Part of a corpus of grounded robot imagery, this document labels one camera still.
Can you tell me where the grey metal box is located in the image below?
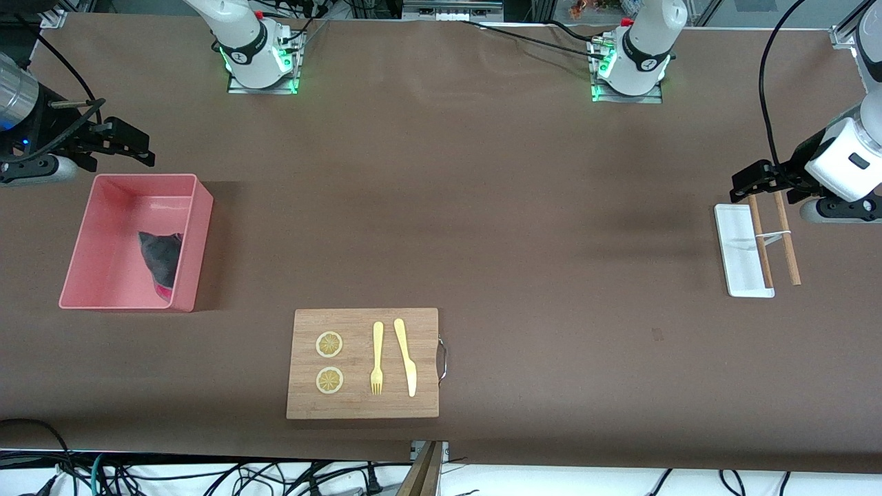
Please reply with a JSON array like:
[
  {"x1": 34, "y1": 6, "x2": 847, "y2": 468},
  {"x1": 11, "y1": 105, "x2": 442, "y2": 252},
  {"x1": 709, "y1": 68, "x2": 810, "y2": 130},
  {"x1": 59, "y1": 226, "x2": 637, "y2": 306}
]
[{"x1": 402, "y1": 0, "x2": 505, "y2": 22}]

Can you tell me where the pink plastic bin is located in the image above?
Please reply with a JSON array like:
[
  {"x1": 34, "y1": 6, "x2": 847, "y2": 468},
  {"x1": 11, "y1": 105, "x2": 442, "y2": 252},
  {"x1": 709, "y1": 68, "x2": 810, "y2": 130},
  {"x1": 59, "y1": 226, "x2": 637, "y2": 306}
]
[{"x1": 59, "y1": 174, "x2": 214, "y2": 313}]

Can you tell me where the yellow plastic knife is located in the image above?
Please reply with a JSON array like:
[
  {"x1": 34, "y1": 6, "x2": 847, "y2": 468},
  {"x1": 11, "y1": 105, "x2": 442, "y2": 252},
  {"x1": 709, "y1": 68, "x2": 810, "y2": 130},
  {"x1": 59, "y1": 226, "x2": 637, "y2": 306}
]
[{"x1": 393, "y1": 318, "x2": 418, "y2": 398}]

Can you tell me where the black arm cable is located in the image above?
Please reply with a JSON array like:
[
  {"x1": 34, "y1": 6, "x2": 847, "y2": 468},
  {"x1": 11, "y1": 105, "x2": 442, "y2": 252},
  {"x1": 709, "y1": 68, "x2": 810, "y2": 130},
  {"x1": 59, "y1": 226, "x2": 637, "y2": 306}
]
[
  {"x1": 0, "y1": 19, "x2": 109, "y2": 164},
  {"x1": 758, "y1": 0, "x2": 811, "y2": 174}
]

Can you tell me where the wooden rack rod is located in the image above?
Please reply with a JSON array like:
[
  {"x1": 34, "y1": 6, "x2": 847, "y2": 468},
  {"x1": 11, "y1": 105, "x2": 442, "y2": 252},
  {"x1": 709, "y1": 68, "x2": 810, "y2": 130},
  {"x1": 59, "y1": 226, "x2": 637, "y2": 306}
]
[{"x1": 748, "y1": 195, "x2": 775, "y2": 289}]

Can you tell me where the short black base cable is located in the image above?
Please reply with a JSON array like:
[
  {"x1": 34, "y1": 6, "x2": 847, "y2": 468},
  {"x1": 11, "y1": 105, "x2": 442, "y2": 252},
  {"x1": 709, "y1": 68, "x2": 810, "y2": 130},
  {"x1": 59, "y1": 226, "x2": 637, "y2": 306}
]
[{"x1": 547, "y1": 19, "x2": 610, "y2": 43}]

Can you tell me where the yellow plastic fork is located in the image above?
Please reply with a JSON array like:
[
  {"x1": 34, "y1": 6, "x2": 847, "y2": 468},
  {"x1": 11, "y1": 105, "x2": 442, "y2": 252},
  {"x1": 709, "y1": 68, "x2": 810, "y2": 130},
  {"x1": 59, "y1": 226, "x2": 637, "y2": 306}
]
[{"x1": 370, "y1": 321, "x2": 385, "y2": 396}]

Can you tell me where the long black base cable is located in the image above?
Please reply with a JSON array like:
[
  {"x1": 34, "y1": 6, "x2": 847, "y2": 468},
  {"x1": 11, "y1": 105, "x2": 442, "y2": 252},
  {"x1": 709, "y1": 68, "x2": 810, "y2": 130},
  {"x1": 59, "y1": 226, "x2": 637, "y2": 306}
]
[{"x1": 458, "y1": 19, "x2": 614, "y2": 63}]

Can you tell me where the wooden chopsticks pair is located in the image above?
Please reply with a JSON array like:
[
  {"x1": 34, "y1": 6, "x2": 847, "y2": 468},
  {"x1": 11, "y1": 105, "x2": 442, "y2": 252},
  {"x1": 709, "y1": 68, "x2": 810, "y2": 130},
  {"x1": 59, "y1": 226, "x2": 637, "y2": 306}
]
[{"x1": 772, "y1": 191, "x2": 803, "y2": 287}]

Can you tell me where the wooden cutting board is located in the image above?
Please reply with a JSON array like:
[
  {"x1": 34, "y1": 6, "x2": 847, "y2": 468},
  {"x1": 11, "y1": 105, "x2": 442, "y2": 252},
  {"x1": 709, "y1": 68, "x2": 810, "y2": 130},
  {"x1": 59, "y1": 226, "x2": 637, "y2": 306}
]
[{"x1": 286, "y1": 308, "x2": 449, "y2": 420}]

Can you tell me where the brown wooden plank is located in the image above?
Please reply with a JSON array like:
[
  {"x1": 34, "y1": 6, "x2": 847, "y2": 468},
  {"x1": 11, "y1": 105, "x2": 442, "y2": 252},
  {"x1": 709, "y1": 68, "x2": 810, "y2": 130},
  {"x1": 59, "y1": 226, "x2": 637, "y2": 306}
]
[{"x1": 396, "y1": 441, "x2": 446, "y2": 496}]

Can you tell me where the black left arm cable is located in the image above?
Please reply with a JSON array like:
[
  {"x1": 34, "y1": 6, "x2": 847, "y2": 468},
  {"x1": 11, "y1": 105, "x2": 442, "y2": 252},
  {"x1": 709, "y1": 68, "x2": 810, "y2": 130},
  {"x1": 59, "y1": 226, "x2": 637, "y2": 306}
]
[{"x1": 758, "y1": 0, "x2": 811, "y2": 174}]

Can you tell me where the grey and pink cloth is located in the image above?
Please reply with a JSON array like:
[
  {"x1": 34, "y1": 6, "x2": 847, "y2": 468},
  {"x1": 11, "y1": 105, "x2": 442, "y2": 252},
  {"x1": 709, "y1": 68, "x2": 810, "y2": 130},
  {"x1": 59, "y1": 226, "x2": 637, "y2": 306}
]
[{"x1": 138, "y1": 231, "x2": 185, "y2": 302}]

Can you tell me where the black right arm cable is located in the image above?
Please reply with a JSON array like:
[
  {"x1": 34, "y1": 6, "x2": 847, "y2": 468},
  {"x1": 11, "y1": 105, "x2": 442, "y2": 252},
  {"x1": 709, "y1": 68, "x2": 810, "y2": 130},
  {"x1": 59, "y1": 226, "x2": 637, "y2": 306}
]
[{"x1": 0, "y1": 19, "x2": 109, "y2": 164}]

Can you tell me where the black looped floor cable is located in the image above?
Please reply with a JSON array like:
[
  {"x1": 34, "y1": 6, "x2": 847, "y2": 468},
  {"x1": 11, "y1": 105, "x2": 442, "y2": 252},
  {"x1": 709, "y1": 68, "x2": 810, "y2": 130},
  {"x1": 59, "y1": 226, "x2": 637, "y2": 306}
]
[{"x1": 0, "y1": 417, "x2": 74, "y2": 496}]

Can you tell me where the white rack base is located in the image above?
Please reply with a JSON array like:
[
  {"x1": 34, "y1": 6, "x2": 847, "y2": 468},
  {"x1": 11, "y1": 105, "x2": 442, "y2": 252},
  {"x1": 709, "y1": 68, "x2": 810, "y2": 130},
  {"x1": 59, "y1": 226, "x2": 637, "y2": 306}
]
[{"x1": 713, "y1": 204, "x2": 777, "y2": 298}]

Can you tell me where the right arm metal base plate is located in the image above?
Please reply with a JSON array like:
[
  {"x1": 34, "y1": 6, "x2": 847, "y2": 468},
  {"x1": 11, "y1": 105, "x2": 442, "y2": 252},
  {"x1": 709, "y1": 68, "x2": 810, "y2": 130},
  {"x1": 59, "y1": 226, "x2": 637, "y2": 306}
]
[{"x1": 226, "y1": 19, "x2": 302, "y2": 96}]

